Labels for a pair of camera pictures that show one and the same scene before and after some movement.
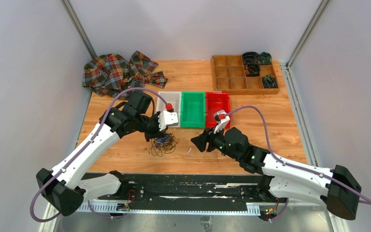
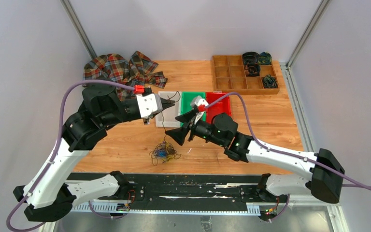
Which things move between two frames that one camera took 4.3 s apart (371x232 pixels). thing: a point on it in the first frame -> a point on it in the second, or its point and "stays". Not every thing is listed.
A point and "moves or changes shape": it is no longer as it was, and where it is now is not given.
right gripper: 200,141 -> 179,134
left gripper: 157,133 -> 168,104
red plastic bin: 215,101 stays
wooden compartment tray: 229,78 stays
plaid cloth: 112,74 stays
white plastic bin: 175,98 stays
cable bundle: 166,143 moves or changes shape
